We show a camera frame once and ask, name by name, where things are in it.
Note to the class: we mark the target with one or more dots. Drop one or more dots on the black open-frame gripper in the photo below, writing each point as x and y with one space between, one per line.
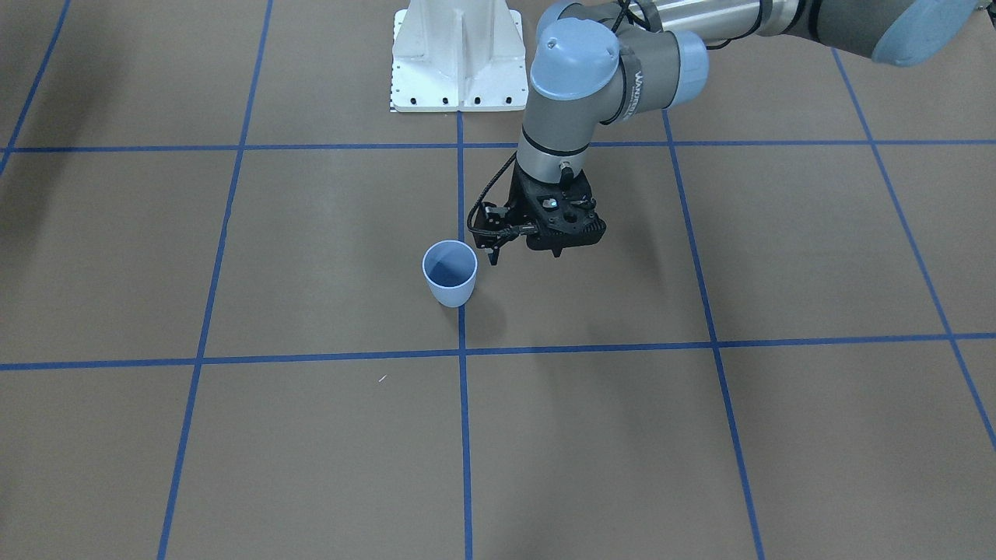
520 200

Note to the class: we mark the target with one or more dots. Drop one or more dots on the light blue plastic cup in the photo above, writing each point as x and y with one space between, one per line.
450 268

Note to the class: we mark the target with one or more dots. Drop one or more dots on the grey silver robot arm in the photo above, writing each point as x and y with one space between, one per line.
603 64

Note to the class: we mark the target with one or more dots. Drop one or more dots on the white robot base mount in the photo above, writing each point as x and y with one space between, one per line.
458 56

